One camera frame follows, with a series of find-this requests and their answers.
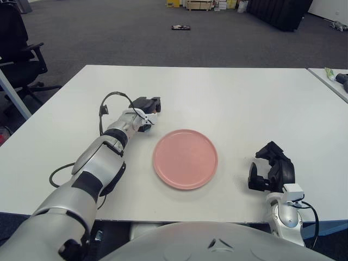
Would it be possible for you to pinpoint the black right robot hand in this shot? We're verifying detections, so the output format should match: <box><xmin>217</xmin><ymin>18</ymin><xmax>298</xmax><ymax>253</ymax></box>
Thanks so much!
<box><xmin>247</xmin><ymin>140</ymin><xmax>296</xmax><ymax>192</ymax></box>

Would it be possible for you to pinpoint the black partition cabinet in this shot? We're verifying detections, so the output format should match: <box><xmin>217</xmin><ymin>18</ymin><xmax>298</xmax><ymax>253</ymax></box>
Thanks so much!
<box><xmin>246</xmin><ymin>0</ymin><xmax>313</xmax><ymax>33</ymax></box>

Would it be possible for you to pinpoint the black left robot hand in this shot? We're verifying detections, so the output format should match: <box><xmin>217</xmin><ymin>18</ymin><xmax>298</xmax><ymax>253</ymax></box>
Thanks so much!
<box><xmin>129</xmin><ymin>96</ymin><xmax>163</xmax><ymax>115</ymax></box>

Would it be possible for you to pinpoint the grey toy on floor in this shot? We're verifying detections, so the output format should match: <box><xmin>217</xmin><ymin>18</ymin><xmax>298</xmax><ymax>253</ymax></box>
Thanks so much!
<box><xmin>329</xmin><ymin>21</ymin><xmax>348</xmax><ymax>33</ymax></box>

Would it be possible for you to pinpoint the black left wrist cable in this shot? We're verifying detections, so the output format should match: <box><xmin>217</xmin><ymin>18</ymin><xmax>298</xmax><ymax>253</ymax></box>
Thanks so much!
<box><xmin>98</xmin><ymin>91</ymin><xmax>149</xmax><ymax>136</ymax></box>

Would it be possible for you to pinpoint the stack of white boxes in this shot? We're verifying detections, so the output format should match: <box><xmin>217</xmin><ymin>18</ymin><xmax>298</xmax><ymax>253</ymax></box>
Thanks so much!
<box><xmin>213</xmin><ymin>0</ymin><xmax>238</xmax><ymax>11</ymax></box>

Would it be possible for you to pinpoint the pink round plate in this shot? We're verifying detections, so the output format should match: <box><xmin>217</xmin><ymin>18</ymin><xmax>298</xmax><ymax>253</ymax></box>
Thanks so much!
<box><xmin>152</xmin><ymin>129</ymin><xmax>219</xmax><ymax>190</ymax></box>

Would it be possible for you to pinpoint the grey desk leg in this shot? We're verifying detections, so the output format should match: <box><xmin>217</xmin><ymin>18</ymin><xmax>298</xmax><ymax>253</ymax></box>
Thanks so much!
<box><xmin>0</xmin><ymin>65</ymin><xmax>33</xmax><ymax>121</ymax></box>

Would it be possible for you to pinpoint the wooden crate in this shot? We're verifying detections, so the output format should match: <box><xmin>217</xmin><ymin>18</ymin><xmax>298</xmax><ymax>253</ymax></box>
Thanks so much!
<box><xmin>186</xmin><ymin>0</ymin><xmax>213</xmax><ymax>12</ymax></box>

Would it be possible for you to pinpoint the black upper arm cable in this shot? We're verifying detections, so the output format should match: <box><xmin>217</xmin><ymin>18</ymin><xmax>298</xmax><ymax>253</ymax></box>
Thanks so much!
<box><xmin>48</xmin><ymin>162</ymin><xmax>107</xmax><ymax>210</ymax></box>

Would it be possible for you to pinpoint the white side table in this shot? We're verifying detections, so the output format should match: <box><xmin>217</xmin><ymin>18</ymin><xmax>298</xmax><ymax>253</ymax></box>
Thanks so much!
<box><xmin>307</xmin><ymin>67</ymin><xmax>348</xmax><ymax>104</ymax></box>

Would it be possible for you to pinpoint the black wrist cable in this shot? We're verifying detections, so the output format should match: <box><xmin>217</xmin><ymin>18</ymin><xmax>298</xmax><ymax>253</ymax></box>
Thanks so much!
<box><xmin>295</xmin><ymin>200</ymin><xmax>320</xmax><ymax>247</ymax></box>
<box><xmin>98</xmin><ymin>91</ymin><xmax>149</xmax><ymax>136</ymax></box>

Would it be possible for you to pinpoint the grey waste bin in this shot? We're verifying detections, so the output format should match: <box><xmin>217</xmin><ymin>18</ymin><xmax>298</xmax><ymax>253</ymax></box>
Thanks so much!
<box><xmin>18</xmin><ymin>0</ymin><xmax>34</xmax><ymax>14</ymax></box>

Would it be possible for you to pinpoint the black office chair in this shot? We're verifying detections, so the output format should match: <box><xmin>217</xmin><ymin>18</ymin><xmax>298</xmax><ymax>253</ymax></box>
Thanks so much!
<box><xmin>0</xmin><ymin>0</ymin><xmax>63</xmax><ymax>115</ymax></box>

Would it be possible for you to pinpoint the grey robot torso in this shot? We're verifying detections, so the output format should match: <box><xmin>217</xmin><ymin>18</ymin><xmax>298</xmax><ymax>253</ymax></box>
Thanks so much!
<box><xmin>97</xmin><ymin>221</ymin><xmax>337</xmax><ymax>261</ymax></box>

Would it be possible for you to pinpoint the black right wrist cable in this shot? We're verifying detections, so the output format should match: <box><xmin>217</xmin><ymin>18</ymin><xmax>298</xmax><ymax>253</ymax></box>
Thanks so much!
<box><xmin>295</xmin><ymin>200</ymin><xmax>320</xmax><ymax>247</ymax></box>

